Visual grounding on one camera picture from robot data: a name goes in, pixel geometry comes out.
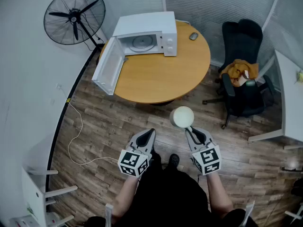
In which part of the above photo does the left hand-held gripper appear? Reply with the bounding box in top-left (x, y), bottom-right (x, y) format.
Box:
top-left (117, 128), bottom-right (157, 177)

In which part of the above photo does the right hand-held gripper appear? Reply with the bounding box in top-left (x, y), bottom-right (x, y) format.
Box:
top-left (185, 126), bottom-right (222, 176)

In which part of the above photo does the white microwave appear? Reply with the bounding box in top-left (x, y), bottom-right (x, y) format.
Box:
top-left (91, 11), bottom-right (178, 96)

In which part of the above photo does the person's left forearm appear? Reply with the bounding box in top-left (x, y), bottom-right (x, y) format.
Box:
top-left (111, 175), bottom-right (140, 223)

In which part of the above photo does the person's right forearm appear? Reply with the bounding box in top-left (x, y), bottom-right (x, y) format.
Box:
top-left (205, 173), bottom-right (234, 220)

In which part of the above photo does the person's black shoe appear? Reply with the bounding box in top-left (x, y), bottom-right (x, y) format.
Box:
top-left (168, 153), bottom-right (180, 168)

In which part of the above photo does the person's black clothing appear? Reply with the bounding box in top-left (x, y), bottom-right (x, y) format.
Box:
top-left (85, 150), bottom-right (258, 227)

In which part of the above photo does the orange cloth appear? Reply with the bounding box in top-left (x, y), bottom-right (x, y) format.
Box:
top-left (219, 59), bottom-right (259, 87)

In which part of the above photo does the white desk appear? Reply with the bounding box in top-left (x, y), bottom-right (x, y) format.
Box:
top-left (248, 50), bottom-right (303, 150)

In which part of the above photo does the black office chair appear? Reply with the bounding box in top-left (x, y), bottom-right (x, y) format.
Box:
top-left (202, 18), bottom-right (277, 130)

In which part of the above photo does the white shelf unit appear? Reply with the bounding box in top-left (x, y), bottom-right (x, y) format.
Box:
top-left (9, 166), bottom-right (79, 227)

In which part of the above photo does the black standing fan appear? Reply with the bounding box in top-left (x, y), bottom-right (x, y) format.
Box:
top-left (43, 0), bottom-right (107, 54)

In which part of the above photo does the white floor cable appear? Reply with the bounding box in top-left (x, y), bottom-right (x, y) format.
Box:
top-left (56, 85), bottom-right (119, 166)

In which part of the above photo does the white harness strap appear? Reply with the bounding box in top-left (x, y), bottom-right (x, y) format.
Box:
top-left (244, 201), bottom-right (256, 222)
top-left (105, 203), bottom-right (114, 225)

